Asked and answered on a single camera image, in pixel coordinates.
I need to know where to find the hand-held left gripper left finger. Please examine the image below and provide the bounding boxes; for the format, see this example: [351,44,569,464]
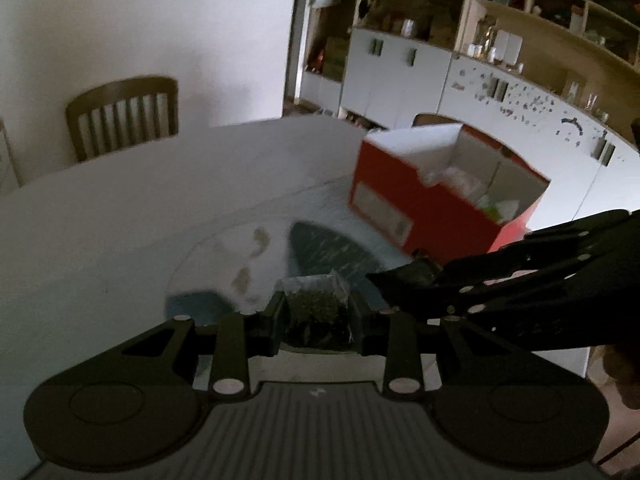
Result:
[100,291,287,401]

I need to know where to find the wooden chair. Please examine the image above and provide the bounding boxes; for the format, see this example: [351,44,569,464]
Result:
[412,112,468,128]
[65,76,180,163]

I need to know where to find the white wall cabinets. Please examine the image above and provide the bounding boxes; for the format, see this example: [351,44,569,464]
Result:
[285,0,640,226]

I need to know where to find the round patterned placemat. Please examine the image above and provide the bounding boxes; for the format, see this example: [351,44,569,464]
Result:
[167,220,416,321]

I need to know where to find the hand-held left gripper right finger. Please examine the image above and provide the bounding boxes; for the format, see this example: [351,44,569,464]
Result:
[350,292,531,402]

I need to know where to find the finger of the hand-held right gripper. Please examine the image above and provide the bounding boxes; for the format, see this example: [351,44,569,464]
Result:
[387,255,640,326]
[366,210,632,301]

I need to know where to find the person's right hand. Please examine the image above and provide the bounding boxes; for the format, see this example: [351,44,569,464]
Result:
[602,342,640,407]

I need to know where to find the green tea packet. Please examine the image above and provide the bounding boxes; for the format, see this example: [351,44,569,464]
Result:
[276,270,353,351]

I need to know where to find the white table desktop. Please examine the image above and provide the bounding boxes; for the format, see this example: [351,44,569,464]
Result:
[0,117,596,480]

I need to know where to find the red cardboard box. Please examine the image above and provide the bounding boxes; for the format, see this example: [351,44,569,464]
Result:
[348,122,551,261]

